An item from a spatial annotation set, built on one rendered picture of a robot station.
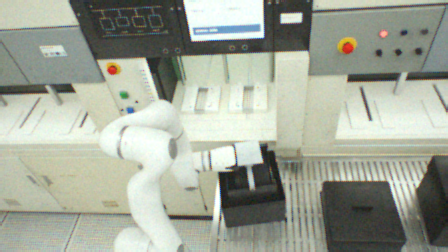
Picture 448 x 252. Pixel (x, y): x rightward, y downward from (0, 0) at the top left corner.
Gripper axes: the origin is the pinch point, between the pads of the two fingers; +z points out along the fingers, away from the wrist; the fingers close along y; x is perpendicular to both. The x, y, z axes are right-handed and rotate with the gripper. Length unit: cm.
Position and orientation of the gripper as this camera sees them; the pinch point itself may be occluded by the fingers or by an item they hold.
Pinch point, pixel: (247, 155)
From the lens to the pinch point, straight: 140.2
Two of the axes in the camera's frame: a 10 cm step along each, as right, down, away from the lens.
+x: -1.1, -6.9, -7.2
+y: 0.9, 7.1, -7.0
